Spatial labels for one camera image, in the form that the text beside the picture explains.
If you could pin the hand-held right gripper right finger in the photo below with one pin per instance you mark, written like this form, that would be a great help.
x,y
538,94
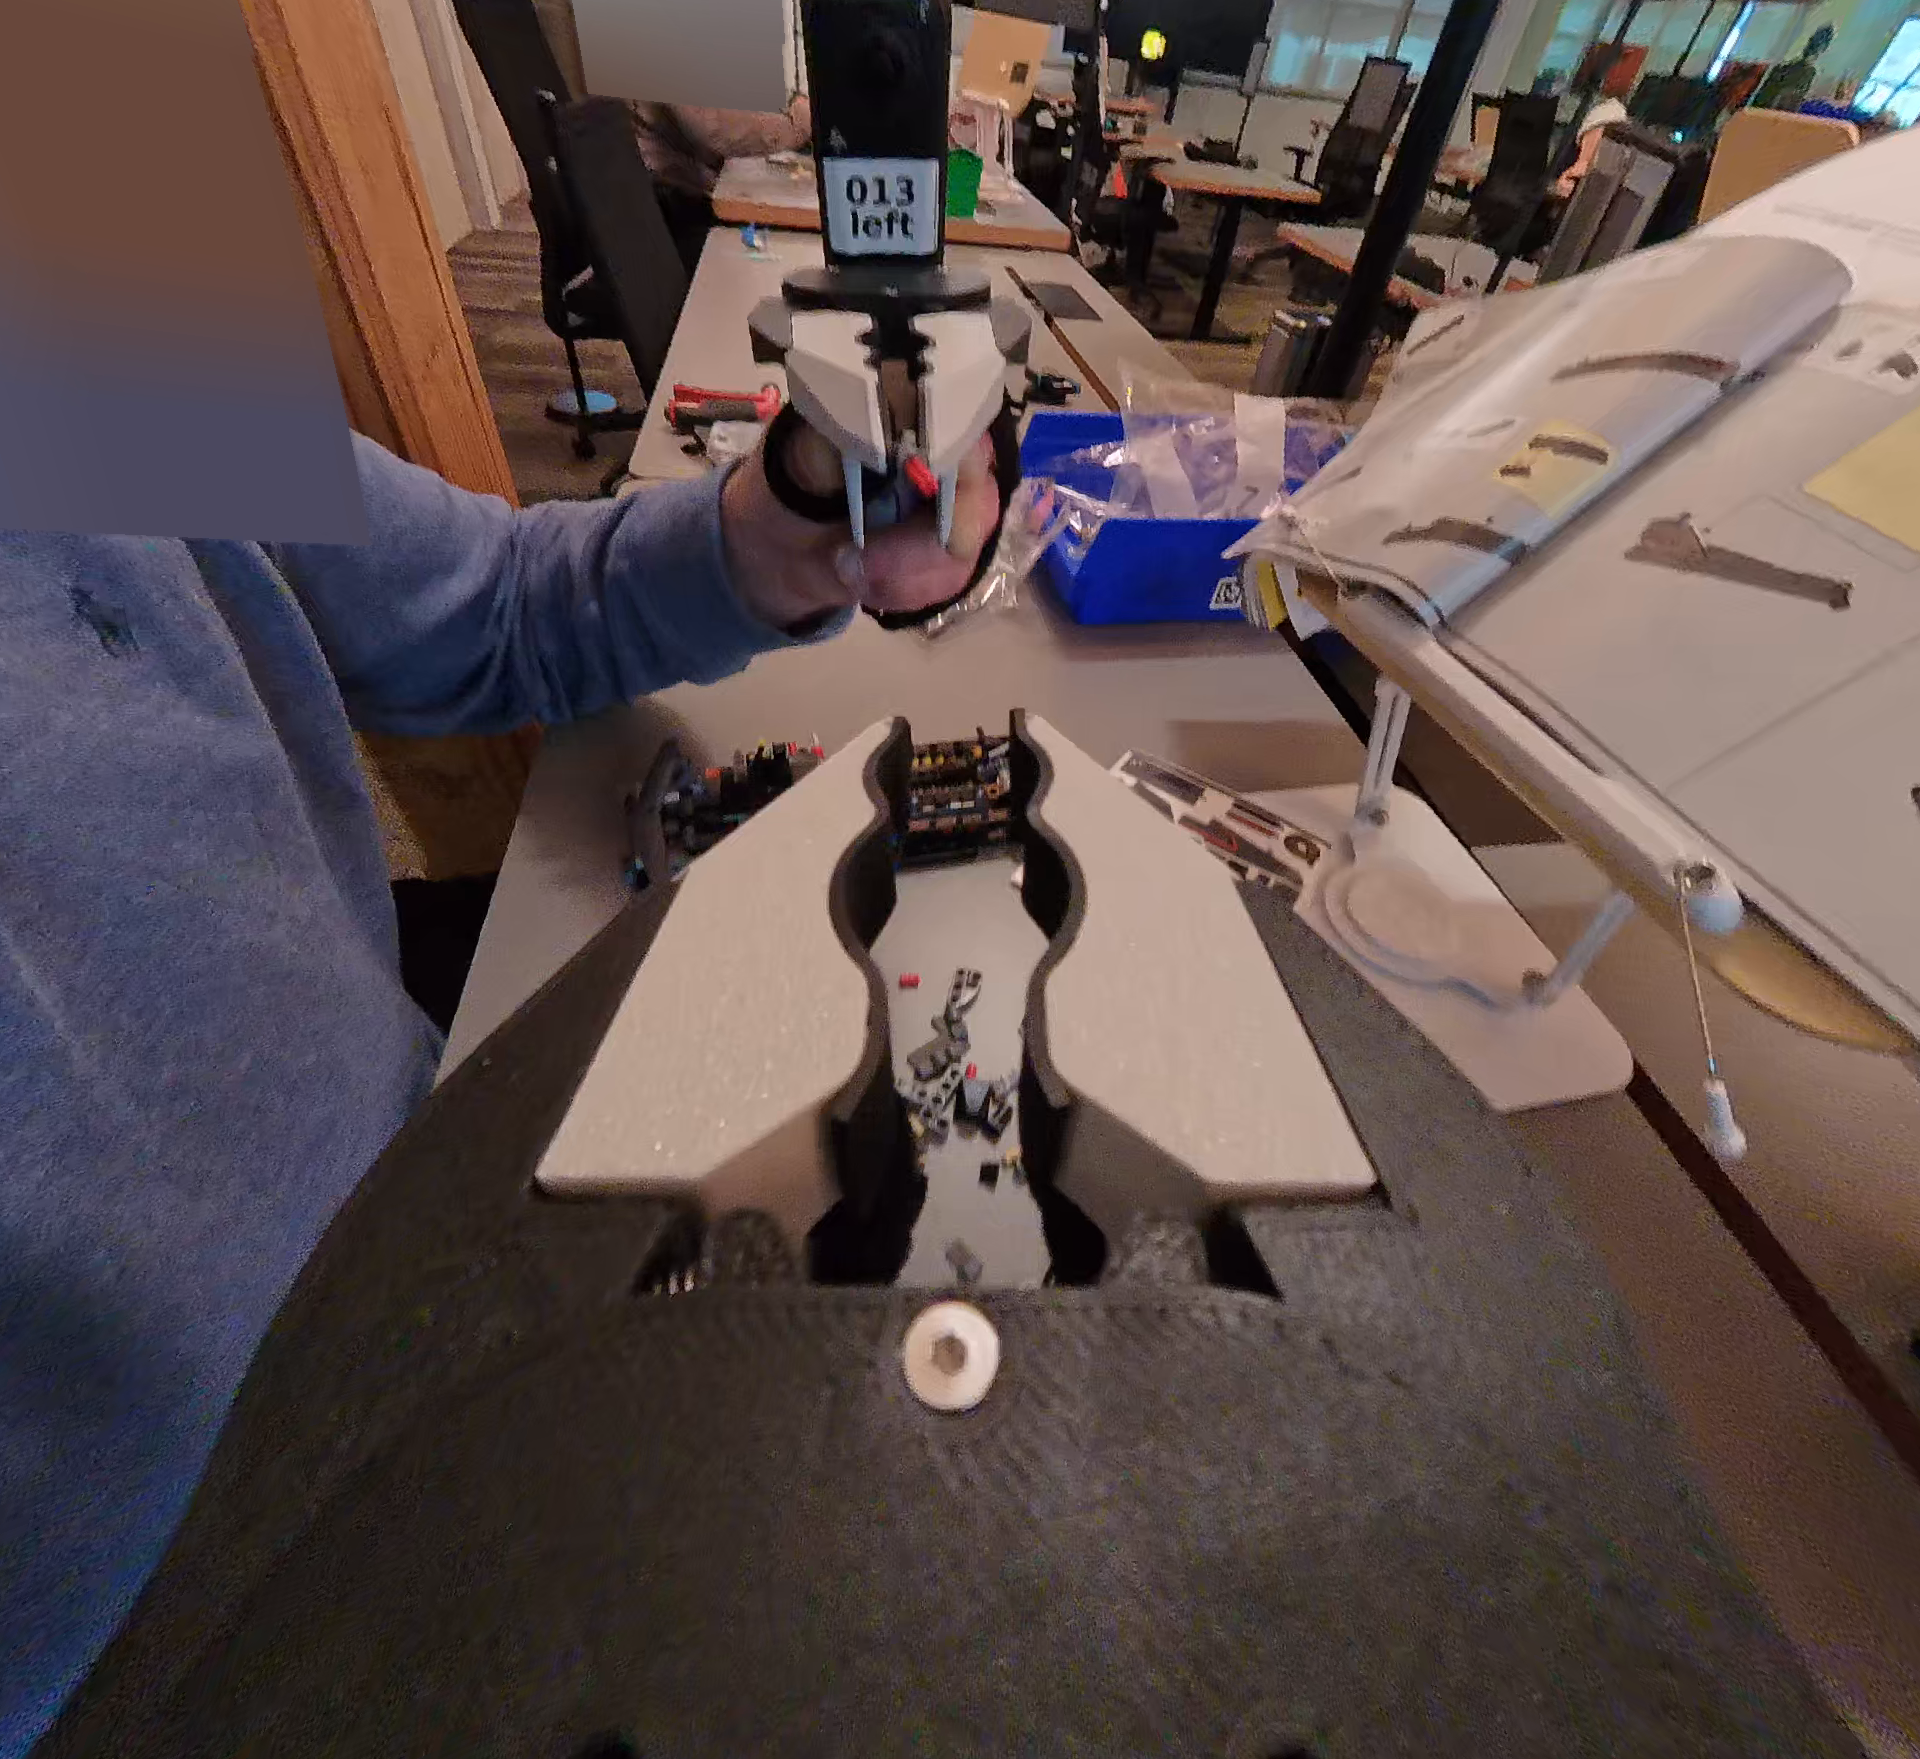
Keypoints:
x,y
1201,1040

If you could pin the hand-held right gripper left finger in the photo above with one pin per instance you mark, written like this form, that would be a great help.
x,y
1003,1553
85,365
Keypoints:
x,y
705,1040

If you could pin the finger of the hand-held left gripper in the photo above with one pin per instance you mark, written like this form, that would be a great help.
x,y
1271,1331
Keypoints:
x,y
838,394
961,386

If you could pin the long red lego pin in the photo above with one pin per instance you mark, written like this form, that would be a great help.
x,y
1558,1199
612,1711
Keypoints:
x,y
922,478

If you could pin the lego car chassis assembly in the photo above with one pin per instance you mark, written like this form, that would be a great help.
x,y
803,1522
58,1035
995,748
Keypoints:
x,y
961,799

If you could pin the large black lego slope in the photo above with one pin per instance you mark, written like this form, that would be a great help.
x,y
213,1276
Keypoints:
x,y
987,1101

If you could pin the dark grey lego hinge plate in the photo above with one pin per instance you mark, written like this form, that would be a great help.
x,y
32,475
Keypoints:
x,y
939,1062

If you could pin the dark grey cross-hole lego beam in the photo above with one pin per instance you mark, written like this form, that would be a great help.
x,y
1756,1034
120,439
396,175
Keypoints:
x,y
964,996

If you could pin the person's left hand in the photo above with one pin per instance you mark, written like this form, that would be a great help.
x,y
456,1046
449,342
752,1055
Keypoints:
x,y
900,582

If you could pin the red black hand tool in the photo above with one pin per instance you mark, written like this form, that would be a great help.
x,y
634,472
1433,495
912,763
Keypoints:
x,y
721,404

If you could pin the grey office table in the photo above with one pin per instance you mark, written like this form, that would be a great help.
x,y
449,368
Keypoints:
x,y
721,290

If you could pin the sticker sheet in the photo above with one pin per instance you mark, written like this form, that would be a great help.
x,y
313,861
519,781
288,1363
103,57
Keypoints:
x,y
1230,821

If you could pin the clear plastic bags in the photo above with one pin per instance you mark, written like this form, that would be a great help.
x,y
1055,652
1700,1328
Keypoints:
x,y
1184,455

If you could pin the blue plastic bin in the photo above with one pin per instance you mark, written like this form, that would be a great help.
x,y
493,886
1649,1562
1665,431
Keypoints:
x,y
1140,560

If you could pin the white desk stand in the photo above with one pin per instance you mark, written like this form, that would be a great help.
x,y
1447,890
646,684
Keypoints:
x,y
1471,996

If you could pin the black office chair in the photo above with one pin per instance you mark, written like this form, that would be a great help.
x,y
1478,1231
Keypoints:
x,y
1357,139
586,229

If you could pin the person's blue clothed torso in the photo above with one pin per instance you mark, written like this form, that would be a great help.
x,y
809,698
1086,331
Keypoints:
x,y
180,1040

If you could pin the black metal pole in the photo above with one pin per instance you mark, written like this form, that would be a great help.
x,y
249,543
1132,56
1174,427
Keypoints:
x,y
1440,110

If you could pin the open instruction booklet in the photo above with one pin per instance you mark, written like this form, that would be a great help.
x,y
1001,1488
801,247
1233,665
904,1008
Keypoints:
x,y
1651,439

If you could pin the wooden support post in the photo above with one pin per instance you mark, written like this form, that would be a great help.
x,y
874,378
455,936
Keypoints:
x,y
376,214

